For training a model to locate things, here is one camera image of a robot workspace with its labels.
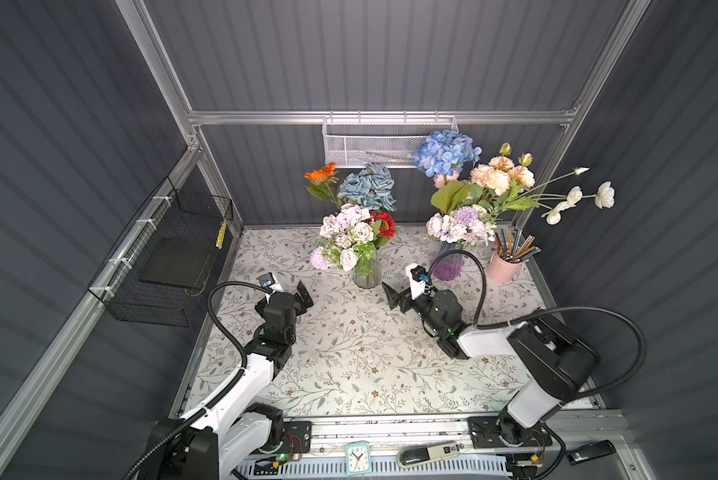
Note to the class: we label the white poppy flower stem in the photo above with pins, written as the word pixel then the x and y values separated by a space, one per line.
pixel 555 204

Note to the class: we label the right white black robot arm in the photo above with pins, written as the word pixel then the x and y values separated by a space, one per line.
pixel 558 362

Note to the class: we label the blue hydrangea flower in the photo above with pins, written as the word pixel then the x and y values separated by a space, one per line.
pixel 444 152

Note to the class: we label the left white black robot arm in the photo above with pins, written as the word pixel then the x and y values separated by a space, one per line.
pixel 210 440

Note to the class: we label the orange flower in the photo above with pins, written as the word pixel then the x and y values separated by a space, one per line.
pixel 321 184

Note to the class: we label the lilac small blossom sprig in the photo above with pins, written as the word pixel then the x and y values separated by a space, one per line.
pixel 468 225

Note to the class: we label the red flower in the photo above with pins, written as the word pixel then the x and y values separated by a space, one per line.
pixel 386 227

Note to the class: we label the blue purple glass vase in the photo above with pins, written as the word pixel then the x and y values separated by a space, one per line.
pixel 447 267

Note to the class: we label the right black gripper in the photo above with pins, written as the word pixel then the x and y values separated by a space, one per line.
pixel 396 299

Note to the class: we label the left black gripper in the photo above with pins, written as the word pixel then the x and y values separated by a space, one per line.
pixel 299 307

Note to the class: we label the black wire basket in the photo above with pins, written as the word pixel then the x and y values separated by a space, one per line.
pixel 169 264

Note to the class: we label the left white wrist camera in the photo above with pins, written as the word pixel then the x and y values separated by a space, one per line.
pixel 269 283

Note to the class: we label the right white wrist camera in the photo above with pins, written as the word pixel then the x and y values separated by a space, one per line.
pixel 420 281

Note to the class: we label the pale pink peony flower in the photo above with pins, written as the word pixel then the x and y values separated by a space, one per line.
pixel 495 175

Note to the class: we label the pink pencil cup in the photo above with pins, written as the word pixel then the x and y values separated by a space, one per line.
pixel 501 271

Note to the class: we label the purple pompom flower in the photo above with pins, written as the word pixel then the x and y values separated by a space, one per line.
pixel 318 259

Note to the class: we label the grey stapler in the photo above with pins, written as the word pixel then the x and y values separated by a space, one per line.
pixel 418 456

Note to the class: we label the cream peach rose stem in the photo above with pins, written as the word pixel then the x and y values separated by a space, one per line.
pixel 521 172

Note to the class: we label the white wire mesh basket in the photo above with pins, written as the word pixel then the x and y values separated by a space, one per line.
pixel 350 142

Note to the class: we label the small green alarm clock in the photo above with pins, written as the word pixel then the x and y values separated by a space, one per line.
pixel 358 458

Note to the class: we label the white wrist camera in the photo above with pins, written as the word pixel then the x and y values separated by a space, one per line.
pixel 269 283
pixel 420 281

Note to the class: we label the floral patterned table mat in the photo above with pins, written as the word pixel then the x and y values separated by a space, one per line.
pixel 353 355

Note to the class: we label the light blue flower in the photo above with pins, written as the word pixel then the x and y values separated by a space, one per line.
pixel 370 188

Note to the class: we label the pink rose stem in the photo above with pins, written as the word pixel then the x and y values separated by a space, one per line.
pixel 441 180

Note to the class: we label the black flat device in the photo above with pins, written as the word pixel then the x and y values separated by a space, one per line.
pixel 590 451

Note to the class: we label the clear ribbed glass vase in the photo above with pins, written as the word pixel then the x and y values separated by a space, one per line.
pixel 367 273

